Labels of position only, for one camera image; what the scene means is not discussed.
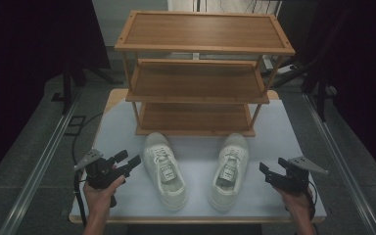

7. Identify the black metal stand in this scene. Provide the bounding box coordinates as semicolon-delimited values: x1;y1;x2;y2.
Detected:
272;55;339;122
51;60;121;116

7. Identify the white lace-up sneaker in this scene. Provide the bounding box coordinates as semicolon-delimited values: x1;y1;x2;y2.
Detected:
208;132;251;213
142;131;188;212

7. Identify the white table mat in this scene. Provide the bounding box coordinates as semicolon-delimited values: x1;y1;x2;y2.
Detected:
69;98;328;220

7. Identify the black floor socket frame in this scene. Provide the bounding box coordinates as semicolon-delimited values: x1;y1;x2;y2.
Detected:
64;115;87;137

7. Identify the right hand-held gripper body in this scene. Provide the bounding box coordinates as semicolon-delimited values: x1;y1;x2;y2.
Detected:
272;156;329;194

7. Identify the metal floor rail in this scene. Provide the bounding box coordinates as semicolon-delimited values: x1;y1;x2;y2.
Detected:
0;90;83;235
302;92;376;235

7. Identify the dark curtain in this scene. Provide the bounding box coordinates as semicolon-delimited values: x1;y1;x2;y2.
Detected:
0;0;112;190
293;0;376;187

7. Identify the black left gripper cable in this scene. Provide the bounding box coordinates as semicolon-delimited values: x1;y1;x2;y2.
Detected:
72;168;89;228

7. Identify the wooden three-tier shoe rack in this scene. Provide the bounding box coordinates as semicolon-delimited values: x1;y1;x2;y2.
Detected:
114;9;297;137

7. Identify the person's left hand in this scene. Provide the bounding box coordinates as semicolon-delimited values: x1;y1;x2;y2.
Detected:
83;174;126;216

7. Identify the white power strip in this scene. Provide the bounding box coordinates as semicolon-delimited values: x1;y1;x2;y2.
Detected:
262;54;298;75

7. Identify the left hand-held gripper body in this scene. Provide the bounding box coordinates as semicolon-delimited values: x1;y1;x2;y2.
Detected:
73;148;127;190

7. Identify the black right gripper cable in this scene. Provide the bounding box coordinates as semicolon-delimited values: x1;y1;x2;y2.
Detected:
306;180;318;221

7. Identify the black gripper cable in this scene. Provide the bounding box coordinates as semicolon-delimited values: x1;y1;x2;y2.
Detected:
72;168;89;228
306;180;318;221

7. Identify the person's right hand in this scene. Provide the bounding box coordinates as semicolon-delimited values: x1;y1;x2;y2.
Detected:
273;186;313;218

